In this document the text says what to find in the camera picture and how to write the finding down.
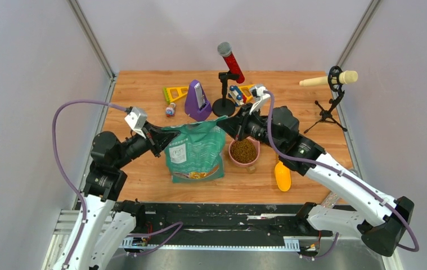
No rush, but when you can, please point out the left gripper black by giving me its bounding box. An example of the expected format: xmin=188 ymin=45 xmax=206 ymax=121
xmin=112 ymin=119 xmax=177 ymax=169

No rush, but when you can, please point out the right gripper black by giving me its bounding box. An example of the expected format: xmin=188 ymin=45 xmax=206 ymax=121
xmin=220 ymin=101 xmax=285 ymax=151

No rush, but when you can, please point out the green pet food bag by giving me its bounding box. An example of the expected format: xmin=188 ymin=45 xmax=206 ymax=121
xmin=163 ymin=116 xmax=227 ymax=183

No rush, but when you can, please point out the yellow scoop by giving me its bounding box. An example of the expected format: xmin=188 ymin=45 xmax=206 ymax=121
xmin=274 ymin=161 xmax=291 ymax=192

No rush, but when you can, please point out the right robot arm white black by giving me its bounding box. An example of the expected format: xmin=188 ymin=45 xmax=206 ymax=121
xmin=217 ymin=103 xmax=419 ymax=257

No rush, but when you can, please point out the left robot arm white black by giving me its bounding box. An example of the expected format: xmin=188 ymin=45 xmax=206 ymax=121
xmin=53 ymin=123 xmax=180 ymax=269

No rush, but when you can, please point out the brown pet food kibble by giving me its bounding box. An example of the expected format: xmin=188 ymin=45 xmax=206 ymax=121
xmin=230 ymin=139 xmax=258 ymax=164

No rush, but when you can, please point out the pink cat-ear pet bowl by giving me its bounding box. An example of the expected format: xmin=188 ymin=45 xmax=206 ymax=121
xmin=228 ymin=137 xmax=260 ymax=168

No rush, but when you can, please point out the black round-base mic stand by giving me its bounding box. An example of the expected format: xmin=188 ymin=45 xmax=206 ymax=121
xmin=212 ymin=71 xmax=239 ymax=117

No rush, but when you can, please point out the small toy figure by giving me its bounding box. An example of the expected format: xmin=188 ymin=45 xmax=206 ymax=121
xmin=165 ymin=102 xmax=176 ymax=117

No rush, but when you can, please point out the blue white toy car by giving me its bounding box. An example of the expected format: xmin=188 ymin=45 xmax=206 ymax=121
xmin=227 ymin=85 xmax=246 ymax=107

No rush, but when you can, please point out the yellow orange toy triangle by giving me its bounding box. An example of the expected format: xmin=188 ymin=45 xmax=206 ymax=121
xmin=239 ymin=84 xmax=255 ymax=104

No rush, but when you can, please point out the purple metronome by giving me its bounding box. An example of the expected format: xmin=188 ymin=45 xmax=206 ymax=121
xmin=184 ymin=80 xmax=212 ymax=122

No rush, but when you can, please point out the yellow green toy triangle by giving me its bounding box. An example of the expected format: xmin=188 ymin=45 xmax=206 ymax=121
xmin=163 ymin=86 xmax=188 ymax=104

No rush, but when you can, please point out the small wooden block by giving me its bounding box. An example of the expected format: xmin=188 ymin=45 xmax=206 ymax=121
xmin=246 ymin=166 xmax=256 ymax=174

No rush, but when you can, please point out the red glitter microphone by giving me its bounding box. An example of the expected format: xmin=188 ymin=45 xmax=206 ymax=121
xmin=217 ymin=42 xmax=245 ymax=84

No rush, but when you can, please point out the cream microphone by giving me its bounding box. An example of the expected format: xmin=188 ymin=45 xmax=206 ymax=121
xmin=299 ymin=70 xmax=358 ymax=87

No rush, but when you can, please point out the silver glitter microphone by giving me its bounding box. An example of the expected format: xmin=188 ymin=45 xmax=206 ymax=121
xmin=321 ymin=191 xmax=342 ymax=208

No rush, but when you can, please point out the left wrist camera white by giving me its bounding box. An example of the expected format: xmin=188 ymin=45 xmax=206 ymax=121
xmin=124 ymin=107 xmax=147 ymax=138

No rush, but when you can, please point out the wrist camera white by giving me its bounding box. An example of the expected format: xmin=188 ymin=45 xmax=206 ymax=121
xmin=124 ymin=107 xmax=147 ymax=138
xmin=249 ymin=84 xmax=271 ymax=115

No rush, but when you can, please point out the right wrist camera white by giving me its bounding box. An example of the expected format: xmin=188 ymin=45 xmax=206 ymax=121
xmin=249 ymin=84 xmax=271 ymax=115

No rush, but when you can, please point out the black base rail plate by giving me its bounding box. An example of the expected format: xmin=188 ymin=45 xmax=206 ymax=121
xmin=108 ymin=202 xmax=334 ymax=247

